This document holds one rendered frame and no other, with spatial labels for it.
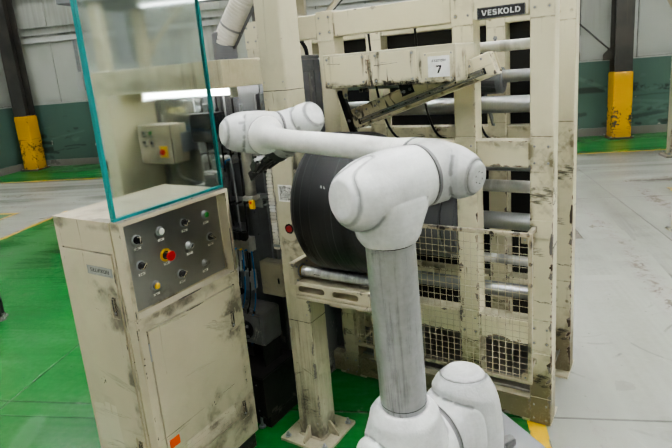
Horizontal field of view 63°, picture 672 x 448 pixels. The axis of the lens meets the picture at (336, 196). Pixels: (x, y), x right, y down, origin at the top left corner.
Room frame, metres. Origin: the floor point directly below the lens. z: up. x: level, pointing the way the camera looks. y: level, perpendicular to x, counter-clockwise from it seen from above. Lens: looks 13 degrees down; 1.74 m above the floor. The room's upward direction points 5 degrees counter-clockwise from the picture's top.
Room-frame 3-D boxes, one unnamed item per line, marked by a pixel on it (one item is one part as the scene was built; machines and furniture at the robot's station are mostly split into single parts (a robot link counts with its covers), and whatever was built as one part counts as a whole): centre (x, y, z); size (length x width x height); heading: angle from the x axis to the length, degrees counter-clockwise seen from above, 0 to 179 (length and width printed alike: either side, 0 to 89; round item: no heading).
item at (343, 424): (2.36, 0.18, 0.02); 0.27 x 0.27 x 0.04; 57
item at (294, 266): (2.33, 0.11, 0.90); 0.40 x 0.03 x 0.10; 147
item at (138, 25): (2.08, 0.63, 1.75); 0.55 x 0.02 x 0.95; 147
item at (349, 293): (2.12, 0.03, 0.84); 0.36 x 0.09 x 0.06; 57
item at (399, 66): (2.42, -0.31, 1.71); 0.61 x 0.25 x 0.15; 57
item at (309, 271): (2.11, 0.03, 0.90); 0.35 x 0.05 x 0.05; 57
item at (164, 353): (2.17, 0.77, 0.63); 0.56 x 0.41 x 1.27; 147
